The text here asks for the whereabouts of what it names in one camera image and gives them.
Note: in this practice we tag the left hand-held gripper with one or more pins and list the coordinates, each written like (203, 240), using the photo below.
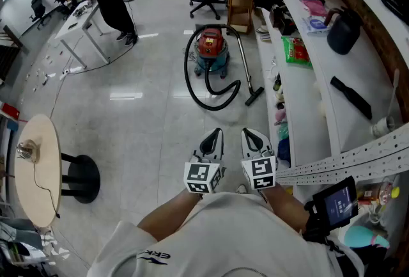
(198, 173)

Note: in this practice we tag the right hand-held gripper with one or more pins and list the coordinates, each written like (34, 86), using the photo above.
(259, 173)

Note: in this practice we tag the person's left forearm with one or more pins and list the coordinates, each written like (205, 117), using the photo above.
(166, 211)

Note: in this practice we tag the person's right forearm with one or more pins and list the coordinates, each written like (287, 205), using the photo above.
(284, 205)

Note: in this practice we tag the red and teal vacuum cleaner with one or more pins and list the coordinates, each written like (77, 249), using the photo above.
(209, 42)

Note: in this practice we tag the blue cloth bundle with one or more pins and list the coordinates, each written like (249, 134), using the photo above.
(284, 151)

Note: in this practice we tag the teal cloth bundle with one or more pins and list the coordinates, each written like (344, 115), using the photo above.
(282, 130)

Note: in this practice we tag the pink plush toy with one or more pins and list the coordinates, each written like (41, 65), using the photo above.
(280, 115)

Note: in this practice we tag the person's white shoe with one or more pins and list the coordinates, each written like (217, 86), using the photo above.
(242, 188)

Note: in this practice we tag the green and red packet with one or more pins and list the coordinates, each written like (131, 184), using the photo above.
(295, 52)

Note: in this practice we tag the black flat brush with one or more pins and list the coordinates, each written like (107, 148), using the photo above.
(351, 96)

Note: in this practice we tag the stack of white dishes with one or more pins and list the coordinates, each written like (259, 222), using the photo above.
(263, 31)

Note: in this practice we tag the white shelving unit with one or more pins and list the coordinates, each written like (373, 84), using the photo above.
(348, 68)

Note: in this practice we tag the dark brown box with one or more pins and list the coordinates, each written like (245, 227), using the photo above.
(281, 21)

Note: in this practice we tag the clear bottle with yellow cap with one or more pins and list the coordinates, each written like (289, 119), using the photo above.
(378, 192)

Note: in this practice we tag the white blue-label packet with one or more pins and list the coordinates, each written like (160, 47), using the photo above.
(314, 25)

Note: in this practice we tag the teal bottle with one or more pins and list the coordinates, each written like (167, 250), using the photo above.
(361, 234)

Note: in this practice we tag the dark jug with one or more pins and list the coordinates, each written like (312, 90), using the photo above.
(343, 36)

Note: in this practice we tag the pink cloth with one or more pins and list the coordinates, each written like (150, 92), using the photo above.
(314, 7)

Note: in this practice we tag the white power strip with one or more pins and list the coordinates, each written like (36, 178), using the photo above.
(65, 74)

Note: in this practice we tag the round wooden table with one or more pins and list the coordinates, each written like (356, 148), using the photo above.
(38, 192)

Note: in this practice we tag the scattered small white parts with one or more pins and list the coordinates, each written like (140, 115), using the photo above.
(44, 77)

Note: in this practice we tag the white desk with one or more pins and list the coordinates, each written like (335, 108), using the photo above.
(80, 20)

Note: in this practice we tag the black phone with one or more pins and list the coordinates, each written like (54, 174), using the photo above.
(73, 26)

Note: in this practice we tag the steel kettle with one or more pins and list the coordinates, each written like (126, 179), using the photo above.
(27, 151)

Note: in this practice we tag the grey devices on desk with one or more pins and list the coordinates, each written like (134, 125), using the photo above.
(83, 9)

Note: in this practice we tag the teal box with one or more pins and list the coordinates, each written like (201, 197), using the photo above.
(12, 126)

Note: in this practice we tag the red box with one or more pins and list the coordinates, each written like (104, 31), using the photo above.
(9, 111)

